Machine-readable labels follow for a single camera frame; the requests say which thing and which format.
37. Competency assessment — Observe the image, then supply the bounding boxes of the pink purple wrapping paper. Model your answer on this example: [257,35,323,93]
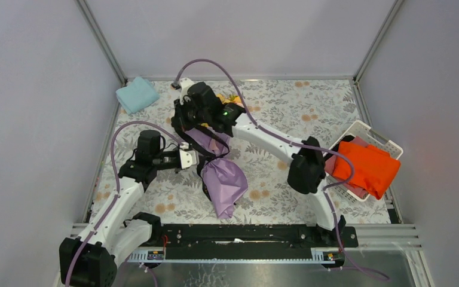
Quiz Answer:
[186,129,248,219]

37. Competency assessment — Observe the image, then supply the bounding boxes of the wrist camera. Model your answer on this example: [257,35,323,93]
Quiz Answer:
[179,149,199,169]
[178,78,195,105]

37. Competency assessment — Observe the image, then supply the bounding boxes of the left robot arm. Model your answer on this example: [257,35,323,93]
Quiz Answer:
[59,130,197,286]

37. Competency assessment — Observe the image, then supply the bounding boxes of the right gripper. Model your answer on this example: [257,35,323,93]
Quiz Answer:
[171,96,210,132]

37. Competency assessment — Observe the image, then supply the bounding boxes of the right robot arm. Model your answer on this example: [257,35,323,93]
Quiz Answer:
[171,78,344,246]

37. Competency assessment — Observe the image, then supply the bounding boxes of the floral tablecloth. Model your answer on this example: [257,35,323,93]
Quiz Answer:
[88,79,393,225]

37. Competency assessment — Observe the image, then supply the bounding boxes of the white plastic basket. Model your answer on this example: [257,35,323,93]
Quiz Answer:
[330,120,403,203]

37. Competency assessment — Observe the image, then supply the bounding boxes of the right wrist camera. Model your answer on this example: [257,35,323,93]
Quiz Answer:
[178,78,195,105]

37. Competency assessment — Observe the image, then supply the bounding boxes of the yellow fake flower stem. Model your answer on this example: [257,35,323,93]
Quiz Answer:
[198,94,246,133]

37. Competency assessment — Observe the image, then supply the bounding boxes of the orange cloth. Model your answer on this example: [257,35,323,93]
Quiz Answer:
[338,142,401,200]

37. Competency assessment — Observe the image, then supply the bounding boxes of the light blue folded towel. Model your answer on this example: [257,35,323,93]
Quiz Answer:
[116,77,160,114]

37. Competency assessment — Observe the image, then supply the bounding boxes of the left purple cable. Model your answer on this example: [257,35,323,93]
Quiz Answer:
[63,120,186,287]

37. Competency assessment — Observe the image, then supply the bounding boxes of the pink cloth in basket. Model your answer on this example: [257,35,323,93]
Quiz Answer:
[325,135,370,201]

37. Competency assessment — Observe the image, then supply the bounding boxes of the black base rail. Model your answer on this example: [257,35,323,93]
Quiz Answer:
[137,224,359,262]

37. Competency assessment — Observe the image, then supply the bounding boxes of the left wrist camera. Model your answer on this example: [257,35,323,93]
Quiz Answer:
[179,149,199,169]

